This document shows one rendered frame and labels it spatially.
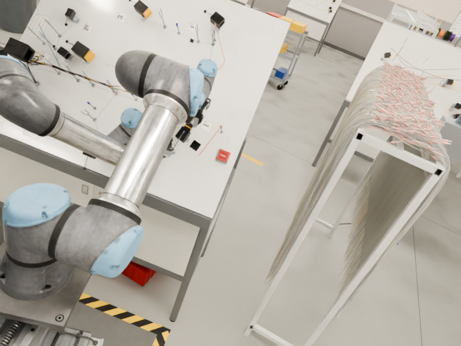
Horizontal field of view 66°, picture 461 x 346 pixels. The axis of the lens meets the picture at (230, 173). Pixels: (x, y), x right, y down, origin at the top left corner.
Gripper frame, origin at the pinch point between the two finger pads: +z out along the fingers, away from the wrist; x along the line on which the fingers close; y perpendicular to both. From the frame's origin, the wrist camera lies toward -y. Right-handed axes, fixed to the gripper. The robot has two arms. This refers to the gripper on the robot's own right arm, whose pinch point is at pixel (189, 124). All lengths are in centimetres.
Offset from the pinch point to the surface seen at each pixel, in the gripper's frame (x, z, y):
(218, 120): -8.1, 2.0, 12.5
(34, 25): 92, 8, 1
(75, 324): -3, 92, -86
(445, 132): -143, 56, 177
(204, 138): -7.8, 6.5, 2.8
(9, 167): 66, 49, -50
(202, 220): -29.0, 19.9, -25.2
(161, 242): -17, 48, -36
